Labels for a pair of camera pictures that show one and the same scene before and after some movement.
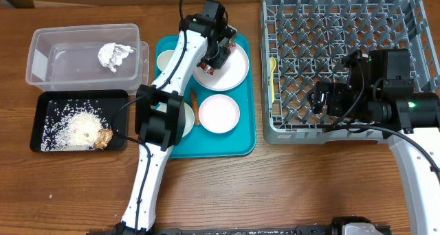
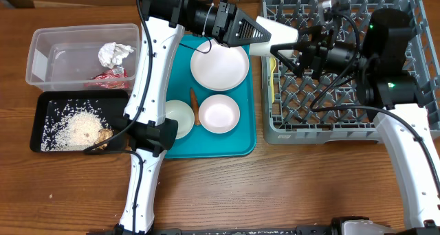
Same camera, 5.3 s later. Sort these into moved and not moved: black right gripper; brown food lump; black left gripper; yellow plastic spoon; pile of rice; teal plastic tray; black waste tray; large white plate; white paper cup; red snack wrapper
Moved: red snack wrapper; black left gripper; black right gripper; white paper cup
Not moved: brown food lump; pile of rice; teal plastic tray; large white plate; black waste tray; yellow plastic spoon
